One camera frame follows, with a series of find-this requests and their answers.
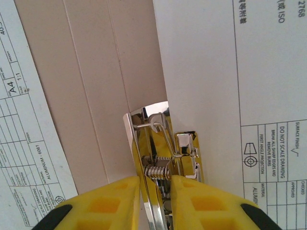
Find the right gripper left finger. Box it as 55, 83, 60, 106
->
31, 176, 141, 230

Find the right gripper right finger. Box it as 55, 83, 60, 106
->
170, 174, 283, 230

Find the shiny metal folder clip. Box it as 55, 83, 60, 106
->
122, 101, 204, 230

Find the white printed drawing sheet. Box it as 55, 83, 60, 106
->
153, 0, 307, 230
0, 0, 79, 228

